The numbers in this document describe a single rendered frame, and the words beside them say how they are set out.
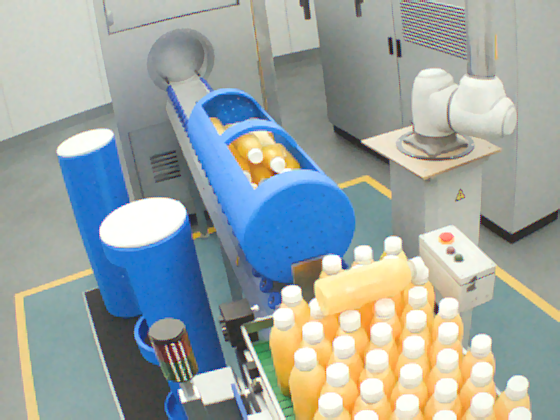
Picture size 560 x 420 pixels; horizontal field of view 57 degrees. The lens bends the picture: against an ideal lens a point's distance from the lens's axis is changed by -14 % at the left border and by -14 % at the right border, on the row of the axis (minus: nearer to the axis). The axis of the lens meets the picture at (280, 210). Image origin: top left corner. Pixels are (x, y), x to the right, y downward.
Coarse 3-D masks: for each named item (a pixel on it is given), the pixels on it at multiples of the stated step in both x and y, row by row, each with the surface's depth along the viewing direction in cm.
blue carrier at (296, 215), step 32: (224, 96) 212; (192, 128) 204; (256, 128) 172; (224, 160) 164; (224, 192) 157; (256, 192) 140; (288, 192) 137; (320, 192) 140; (256, 224) 138; (288, 224) 141; (320, 224) 143; (352, 224) 146; (256, 256) 142; (288, 256) 145
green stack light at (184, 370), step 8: (192, 352) 94; (160, 360) 92; (184, 360) 92; (192, 360) 93; (168, 368) 92; (176, 368) 92; (184, 368) 92; (192, 368) 94; (168, 376) 93; (176, 376) 93; (184, 376) 93; (192, 376) 94
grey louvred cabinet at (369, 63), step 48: (336, 0) 397; (384, 0) 342; (432, 0) 298; (528, 0) 245; (336, 48) 424; (384, 48) 364; (432, 48) 316; (528, 48) 257; (336, 96) 451; (384, 96) 386; (528, 96) 269; (528, 144) 283; (528, 192) 298
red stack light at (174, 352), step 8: (184, 336) 91; (152, 344) 91; (160, 344) 89; (168, 344) 89; (176, 344) 90; (184, 344) 91; (160, 352) 90; (168, 352) 90; (176, 352) 90; (184, 352) 91; (168, 360) 91; (176, 360) 91
